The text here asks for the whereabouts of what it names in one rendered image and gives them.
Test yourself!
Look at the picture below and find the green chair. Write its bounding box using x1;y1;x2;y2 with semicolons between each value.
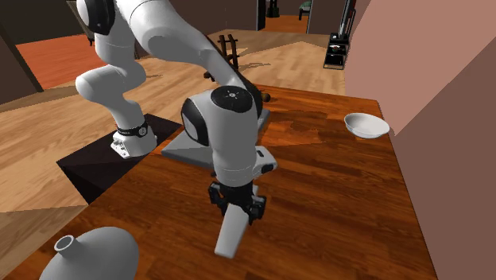
297;0;313;21

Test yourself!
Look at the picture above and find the black shelf unit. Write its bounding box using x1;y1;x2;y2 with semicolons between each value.
323;32;351;71

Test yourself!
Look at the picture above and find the grey rectangular bar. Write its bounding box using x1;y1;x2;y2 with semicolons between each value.
213;185;259;259

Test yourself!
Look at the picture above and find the brown wooden table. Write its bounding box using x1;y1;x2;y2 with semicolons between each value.
2;84;440;280

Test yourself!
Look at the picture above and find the grey vase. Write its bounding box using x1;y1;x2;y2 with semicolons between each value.
38;226;140;280

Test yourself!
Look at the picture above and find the dark wooden chair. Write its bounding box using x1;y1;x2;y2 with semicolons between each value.
203;33;241;83

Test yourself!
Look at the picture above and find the dark robot stand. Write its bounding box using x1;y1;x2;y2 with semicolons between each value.
56;113;184;205

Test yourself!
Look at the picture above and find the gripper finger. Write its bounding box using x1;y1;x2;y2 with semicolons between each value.
208;181;230;217
243;195;269;227

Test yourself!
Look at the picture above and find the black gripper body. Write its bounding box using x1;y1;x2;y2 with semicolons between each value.
215;179;256;208

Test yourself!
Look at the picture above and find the white bowl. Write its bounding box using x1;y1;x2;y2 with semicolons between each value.
343;112;391;140

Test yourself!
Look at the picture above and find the grey flat slab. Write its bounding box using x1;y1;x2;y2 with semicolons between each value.
161;108;271;170

